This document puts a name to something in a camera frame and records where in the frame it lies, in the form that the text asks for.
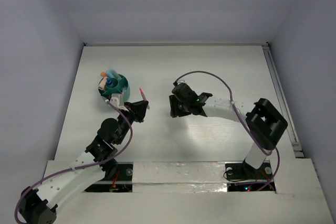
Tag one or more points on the blue highlighter marker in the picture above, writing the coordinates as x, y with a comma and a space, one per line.
112, 74

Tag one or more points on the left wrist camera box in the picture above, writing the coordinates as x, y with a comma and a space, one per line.
117, 100

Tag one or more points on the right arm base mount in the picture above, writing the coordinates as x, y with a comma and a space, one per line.
244, 178

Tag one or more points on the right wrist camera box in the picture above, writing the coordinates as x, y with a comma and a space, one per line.
179, 81

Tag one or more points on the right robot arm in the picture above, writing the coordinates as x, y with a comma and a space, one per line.
261, 119

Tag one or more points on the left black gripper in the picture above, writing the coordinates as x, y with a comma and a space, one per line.
135, 110

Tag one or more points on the blue cap spray bottle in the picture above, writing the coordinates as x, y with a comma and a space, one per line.
109, 83

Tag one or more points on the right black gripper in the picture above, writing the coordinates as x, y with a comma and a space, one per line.
175, 109

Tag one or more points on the metal side rail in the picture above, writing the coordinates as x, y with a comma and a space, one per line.
296, 146

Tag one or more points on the green round pen holder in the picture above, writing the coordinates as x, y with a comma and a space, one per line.
117, 88

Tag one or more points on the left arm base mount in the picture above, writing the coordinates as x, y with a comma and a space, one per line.
120, 183

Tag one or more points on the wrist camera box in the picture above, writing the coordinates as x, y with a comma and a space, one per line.
179, 81
117, 100

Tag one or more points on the pink pencil sharpener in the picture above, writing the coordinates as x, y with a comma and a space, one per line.
102, 83

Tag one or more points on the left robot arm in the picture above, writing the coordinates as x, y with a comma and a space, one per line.
42, 201

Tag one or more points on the white foil front panel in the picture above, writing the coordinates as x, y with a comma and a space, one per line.
179, 177

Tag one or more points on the pink gel pen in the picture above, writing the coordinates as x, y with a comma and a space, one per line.
143, 97

